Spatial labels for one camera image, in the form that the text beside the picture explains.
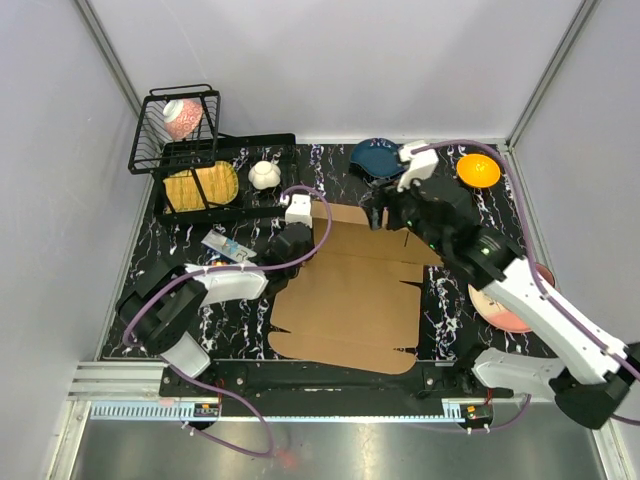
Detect woven bamboo tray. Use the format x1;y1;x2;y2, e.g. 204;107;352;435
163;161;239;213

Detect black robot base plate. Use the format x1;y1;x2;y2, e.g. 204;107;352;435
158;358;514;406

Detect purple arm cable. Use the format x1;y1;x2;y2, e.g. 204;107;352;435
122;185;334;459
399;139;640;435

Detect white flower-shaped cup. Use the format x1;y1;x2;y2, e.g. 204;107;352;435
248;161;281;190

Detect orange round bowl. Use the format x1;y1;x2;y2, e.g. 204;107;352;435
456;154;501;189

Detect aluminium front rail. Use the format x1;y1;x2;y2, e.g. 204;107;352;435
67;362;614;424

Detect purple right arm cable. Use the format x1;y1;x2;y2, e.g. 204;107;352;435
399;139;640;435

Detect white floral plate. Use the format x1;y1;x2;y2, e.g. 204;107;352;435
468;285;503;321

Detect black wire dish rack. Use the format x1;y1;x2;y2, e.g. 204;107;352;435
128;84;300;226

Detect dark blue leaf dish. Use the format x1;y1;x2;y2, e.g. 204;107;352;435
349;138;405;180

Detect pink patterned ceramic bowl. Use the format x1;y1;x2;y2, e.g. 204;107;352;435
162;99;203;141

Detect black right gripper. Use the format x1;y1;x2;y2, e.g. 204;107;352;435
360;167;447;255

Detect blue white small carton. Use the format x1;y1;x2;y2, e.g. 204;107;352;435
229;245;256;263

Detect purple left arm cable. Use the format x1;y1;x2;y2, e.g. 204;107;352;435
122;185;334;459

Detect silver blue toothpaste tube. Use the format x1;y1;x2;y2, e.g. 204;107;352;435
201;230;238;257

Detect brown cardboard box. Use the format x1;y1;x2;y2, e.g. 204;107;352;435
268;201;442;375

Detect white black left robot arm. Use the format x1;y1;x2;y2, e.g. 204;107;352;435
115;222;315;396

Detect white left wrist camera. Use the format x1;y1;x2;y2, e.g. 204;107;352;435
280;194;313;228

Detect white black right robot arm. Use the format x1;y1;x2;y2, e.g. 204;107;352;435
362;178;639;430

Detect dark red cup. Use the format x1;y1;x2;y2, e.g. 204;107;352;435
535;263;555;287

